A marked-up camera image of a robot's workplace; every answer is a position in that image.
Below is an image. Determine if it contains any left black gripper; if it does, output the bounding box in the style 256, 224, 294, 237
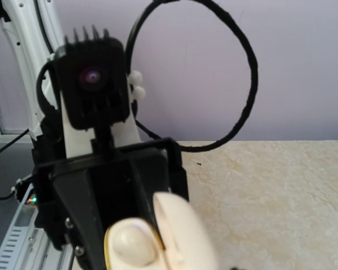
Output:
33, 138, 189, 269

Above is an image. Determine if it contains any white earbud charging case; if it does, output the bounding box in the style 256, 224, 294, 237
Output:
104, 192, 220, 270

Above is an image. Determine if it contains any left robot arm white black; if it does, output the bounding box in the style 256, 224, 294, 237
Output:
0, 1, 188, 269

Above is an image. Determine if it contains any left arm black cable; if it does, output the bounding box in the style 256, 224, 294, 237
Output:
36, 0, 259, 154

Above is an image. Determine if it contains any front aluminium rail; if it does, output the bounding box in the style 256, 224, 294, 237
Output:
0, 185, 73, 270

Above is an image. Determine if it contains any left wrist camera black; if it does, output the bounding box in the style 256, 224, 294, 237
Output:
52, 27, 130, 130

